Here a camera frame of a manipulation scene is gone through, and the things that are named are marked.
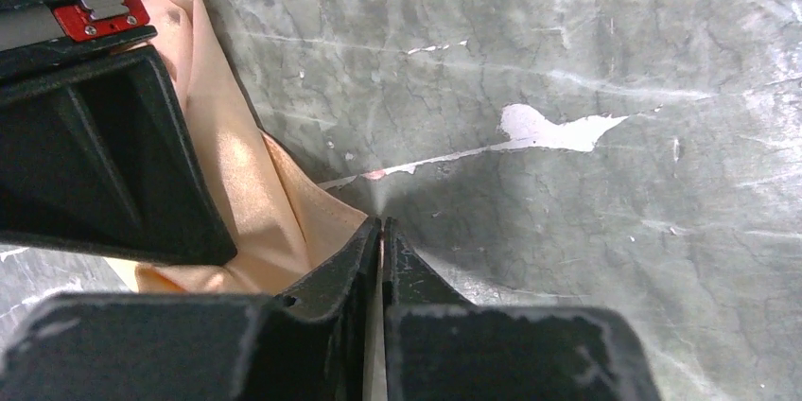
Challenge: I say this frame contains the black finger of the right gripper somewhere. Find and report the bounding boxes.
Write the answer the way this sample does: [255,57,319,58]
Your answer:
[1,46,236,266]

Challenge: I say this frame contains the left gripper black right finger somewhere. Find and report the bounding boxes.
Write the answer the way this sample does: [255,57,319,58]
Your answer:
[382,219,660,400]

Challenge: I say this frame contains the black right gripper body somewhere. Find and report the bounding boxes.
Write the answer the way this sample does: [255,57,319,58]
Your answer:
[1,0,157,82]

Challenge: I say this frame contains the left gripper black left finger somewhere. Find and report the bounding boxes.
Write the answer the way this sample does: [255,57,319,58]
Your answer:
[1,218,381,400]

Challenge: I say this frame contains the peach satin napkin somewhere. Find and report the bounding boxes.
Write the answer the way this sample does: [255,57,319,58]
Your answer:
[18,0,390,401]

